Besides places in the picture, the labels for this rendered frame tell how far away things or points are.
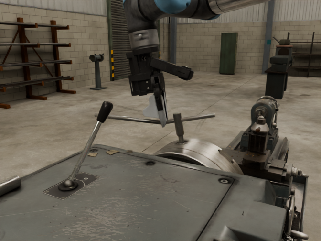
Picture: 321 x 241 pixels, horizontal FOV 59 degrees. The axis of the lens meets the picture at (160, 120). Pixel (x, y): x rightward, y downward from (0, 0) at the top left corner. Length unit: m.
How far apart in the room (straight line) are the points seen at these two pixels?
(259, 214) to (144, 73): 0.46
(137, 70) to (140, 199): 0.38
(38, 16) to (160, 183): 8.71
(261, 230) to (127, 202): 0.20
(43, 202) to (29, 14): 8.50
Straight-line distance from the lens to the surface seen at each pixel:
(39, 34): 9.07
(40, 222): 0.46
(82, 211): 0.47
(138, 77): 0.74
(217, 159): 0.74
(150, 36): 0.74
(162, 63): 0.74
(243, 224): 0.44
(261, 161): 1.28
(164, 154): 0.73
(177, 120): 0.76
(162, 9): 0.68
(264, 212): 0.48
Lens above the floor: 1.50
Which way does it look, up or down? 16 degrees down
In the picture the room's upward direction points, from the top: straight up
